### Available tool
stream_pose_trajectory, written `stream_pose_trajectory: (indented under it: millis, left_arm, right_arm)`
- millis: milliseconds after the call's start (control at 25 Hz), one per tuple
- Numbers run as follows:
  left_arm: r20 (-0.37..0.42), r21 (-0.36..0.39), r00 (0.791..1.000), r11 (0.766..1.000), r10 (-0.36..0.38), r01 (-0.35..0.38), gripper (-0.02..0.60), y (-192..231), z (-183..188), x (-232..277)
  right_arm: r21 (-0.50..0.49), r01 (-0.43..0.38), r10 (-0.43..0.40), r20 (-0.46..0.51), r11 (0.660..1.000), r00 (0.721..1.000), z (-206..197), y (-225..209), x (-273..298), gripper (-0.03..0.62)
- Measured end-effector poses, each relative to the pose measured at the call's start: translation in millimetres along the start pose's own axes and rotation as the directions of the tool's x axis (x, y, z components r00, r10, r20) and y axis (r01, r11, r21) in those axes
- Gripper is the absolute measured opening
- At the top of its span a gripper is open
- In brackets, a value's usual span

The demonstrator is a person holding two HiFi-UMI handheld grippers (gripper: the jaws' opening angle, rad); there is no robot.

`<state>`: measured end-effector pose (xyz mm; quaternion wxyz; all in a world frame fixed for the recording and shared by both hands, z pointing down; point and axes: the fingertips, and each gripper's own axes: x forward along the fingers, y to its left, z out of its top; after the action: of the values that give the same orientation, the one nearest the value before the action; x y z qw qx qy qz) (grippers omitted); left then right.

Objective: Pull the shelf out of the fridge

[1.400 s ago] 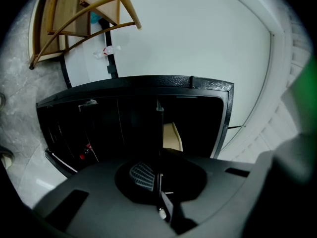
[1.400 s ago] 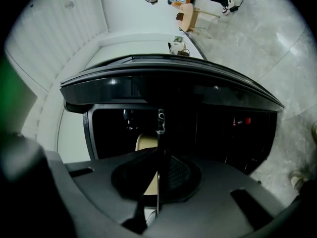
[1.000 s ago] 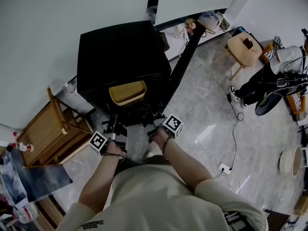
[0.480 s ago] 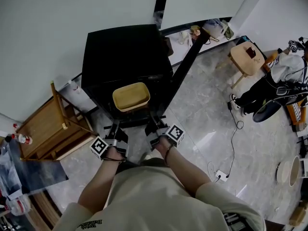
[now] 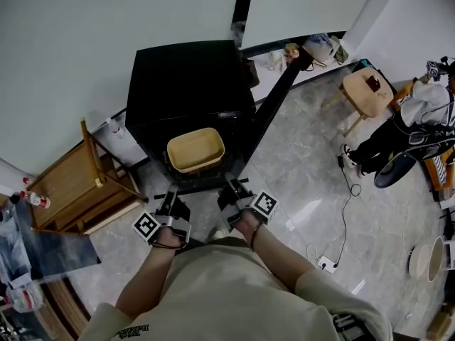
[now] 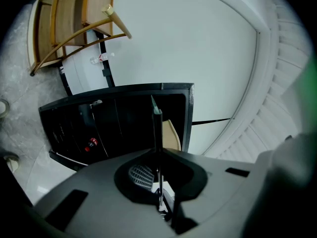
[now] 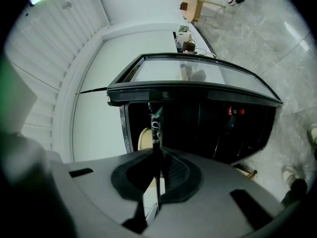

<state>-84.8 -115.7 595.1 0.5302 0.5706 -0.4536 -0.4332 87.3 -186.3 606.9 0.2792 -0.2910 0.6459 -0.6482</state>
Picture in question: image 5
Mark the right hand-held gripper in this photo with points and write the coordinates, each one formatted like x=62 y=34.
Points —
x=245 y=201

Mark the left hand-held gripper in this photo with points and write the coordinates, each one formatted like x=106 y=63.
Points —
x=172 y=215

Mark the black fridge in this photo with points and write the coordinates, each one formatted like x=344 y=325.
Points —
x=185 y=84

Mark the person's left forearm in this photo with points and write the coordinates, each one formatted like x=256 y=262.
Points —
x=149 y=279

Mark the person's right forearm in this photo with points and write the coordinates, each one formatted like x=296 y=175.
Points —
x=277 y=258

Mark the person's right hand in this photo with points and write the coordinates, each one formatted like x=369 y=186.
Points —
x=248 y=222

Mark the person's left hand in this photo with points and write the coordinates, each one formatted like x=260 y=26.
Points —
x=167 y=237

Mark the yellow plastic tub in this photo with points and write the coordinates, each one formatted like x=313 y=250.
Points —
x=195 y=149

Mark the person's white shoe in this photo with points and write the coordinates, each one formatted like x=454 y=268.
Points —
x=217 y=233

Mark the clear bottle with red label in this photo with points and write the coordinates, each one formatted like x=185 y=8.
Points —
x=37 y=200
x=27 y=181
x=116 y=128

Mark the person's beige t-shirt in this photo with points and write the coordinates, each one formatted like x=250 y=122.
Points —
x=227 y=297

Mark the white power strip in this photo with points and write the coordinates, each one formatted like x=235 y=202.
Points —
x=327 y=264

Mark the white crumpled bag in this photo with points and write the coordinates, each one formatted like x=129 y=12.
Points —
x=276 y=60

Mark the dark glossy table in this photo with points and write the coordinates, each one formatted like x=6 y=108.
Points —
x=53 y=250

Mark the beige plush toy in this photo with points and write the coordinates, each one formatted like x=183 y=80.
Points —
x=293 y=51

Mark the round wooden table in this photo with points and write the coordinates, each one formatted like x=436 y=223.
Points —
x=364 y=96

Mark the black round stool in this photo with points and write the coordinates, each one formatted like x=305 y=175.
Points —
x=392 y=170

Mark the white and blue bag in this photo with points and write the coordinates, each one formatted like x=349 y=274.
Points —
x=319 y=46

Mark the curved wooden slatted furniture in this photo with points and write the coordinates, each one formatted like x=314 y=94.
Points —
x=62 y=311

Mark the green cloth bag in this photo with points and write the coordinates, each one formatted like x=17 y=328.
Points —
x=340 y=52

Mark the dark brown pouch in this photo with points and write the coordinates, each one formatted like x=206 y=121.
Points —
x=373 y=82

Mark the black waist pack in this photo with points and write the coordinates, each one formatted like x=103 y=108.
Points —
x=346 y=327

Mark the white plastic bag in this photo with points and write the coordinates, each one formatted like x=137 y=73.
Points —
x=23 y=298

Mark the orange striped box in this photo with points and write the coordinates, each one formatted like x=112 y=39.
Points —
x=439 y=169

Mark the white round bowl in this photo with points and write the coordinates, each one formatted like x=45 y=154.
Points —
x=432 y=259

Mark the black window frame post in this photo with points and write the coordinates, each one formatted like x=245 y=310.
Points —
x=242 y=9

